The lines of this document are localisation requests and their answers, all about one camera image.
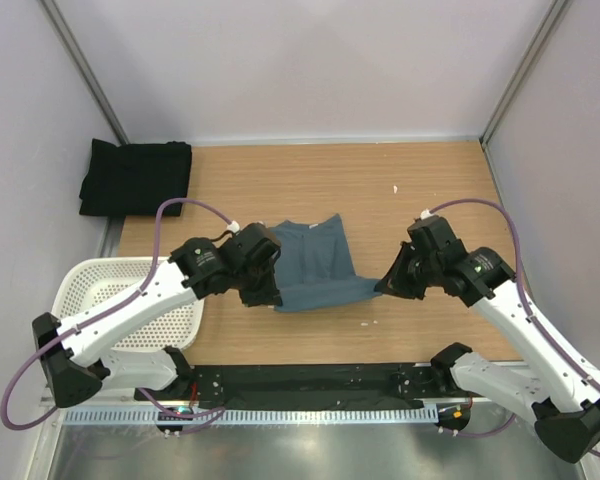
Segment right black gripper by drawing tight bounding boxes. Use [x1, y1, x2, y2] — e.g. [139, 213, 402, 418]
[377, 240, 441, 300]

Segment blue-grey t shirt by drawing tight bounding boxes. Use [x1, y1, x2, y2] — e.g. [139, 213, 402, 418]
[271, 214, 380, 313]

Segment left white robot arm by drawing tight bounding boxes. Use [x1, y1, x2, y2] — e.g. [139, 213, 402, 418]
[32, 223, 281, 408]

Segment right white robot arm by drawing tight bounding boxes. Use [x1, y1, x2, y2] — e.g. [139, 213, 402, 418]
[375, 214, 600, 464]

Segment folded black t shirt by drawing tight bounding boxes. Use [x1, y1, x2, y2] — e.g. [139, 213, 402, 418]
[79, 139, 192, 217]

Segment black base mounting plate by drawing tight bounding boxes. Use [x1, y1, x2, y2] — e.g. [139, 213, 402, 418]
[152, 363, 470, 410]

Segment white perforated plastic basket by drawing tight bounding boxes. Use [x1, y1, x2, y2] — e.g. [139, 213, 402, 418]
[51, 257, 204, 352]

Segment white slotted cable duct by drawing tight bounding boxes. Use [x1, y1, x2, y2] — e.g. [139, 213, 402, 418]
[64, 405, 438, 426]

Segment left aluminium corner post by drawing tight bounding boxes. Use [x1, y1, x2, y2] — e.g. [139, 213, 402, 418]
[39, 0, 129, 145]

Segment aluminium corner post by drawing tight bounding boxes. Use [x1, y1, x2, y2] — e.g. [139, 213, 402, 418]
[480, 0, 572, 150]
[39, 0, 129, 145]

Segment right aluminium corner post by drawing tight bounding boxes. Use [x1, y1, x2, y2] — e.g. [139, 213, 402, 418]
[480, 0, 572, 150]

